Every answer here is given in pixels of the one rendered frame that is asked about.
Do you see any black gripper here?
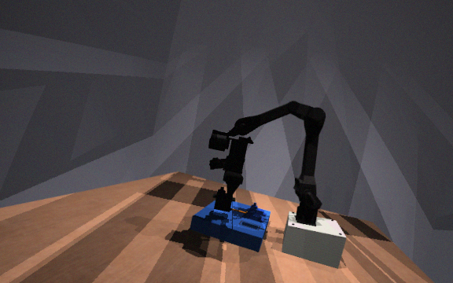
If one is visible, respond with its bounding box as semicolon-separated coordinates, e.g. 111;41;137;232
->
223;153;245;199

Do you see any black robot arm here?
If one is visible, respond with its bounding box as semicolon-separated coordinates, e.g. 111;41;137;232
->
208;101;326;226

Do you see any blue flat panel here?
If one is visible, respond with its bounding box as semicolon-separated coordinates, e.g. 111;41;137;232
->
190;200;271;252

